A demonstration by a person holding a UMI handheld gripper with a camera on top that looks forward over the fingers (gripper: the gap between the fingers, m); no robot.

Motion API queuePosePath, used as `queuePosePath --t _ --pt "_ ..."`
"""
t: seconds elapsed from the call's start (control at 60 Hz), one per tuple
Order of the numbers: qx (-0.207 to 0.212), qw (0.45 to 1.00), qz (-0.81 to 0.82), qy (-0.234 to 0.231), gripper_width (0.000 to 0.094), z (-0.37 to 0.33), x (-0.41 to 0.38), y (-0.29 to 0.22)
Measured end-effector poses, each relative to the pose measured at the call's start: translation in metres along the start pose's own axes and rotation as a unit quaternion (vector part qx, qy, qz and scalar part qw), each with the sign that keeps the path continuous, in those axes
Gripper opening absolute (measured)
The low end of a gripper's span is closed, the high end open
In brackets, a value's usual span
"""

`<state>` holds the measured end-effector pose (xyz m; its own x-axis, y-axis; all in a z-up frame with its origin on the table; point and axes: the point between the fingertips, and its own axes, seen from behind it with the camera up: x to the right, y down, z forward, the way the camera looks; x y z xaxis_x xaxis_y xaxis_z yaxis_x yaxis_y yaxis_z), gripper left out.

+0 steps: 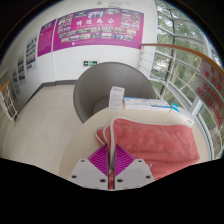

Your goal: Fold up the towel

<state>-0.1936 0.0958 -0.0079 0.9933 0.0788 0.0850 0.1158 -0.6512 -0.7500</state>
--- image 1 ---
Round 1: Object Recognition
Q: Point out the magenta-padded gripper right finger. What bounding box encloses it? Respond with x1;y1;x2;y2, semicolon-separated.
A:
112;144;156;191

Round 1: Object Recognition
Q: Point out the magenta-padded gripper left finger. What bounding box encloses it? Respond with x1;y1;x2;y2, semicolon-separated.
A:
67;144;110;191

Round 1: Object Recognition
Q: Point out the coral pink towel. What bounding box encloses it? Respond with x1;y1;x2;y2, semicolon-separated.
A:
95;115;201;191

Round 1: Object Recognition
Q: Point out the upright small white box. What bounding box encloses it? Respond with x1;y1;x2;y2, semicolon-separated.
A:
108;85;126;113

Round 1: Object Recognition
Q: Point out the grey tub chair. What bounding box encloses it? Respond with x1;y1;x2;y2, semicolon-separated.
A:
72;61;158;124

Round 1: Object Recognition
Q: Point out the short white stair railing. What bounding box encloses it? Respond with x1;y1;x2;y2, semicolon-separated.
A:
0;79;20;125

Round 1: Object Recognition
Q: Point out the green exit sign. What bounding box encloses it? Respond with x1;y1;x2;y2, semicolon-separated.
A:
83;60;99;67

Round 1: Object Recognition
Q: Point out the grey red-lettered warning sign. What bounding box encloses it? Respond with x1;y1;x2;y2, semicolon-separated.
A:
195;59;224;127

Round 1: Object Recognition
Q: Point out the white photo board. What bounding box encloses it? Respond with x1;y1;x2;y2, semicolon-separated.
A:
25;34;39;73
17;54;27;86

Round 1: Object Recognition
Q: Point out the narrow magenta text poster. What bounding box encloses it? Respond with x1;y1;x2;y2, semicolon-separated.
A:
37;19;57;58

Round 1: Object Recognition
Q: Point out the large magenta photo poster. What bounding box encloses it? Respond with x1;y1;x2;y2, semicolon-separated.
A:
52;7;145;53

